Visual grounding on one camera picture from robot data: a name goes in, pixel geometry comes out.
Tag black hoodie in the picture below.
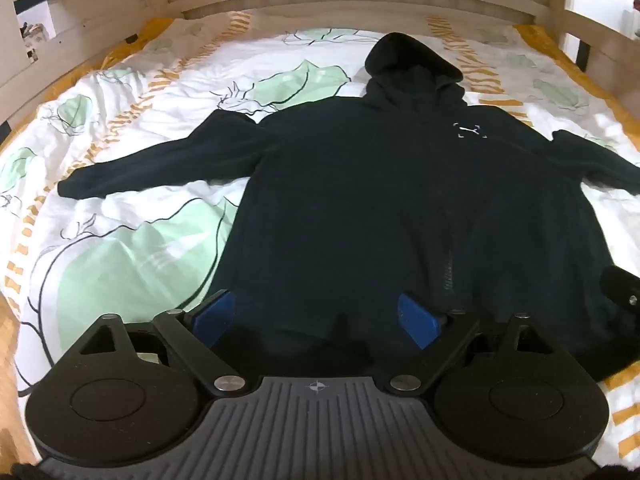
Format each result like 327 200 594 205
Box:
56 31 640 382

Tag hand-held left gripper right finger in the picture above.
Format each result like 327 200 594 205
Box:
388 291 557 393

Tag white leaf-print duvet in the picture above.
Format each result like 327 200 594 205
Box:
0 10 640 466

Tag cluttered small items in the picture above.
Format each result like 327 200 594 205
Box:
17 19 42 61

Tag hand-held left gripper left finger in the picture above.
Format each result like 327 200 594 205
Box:
75 288 247 394

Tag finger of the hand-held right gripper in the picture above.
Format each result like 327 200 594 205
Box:
599 265 640 322

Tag yellow fitted sheet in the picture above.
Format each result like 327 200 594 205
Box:
0 16 640 161

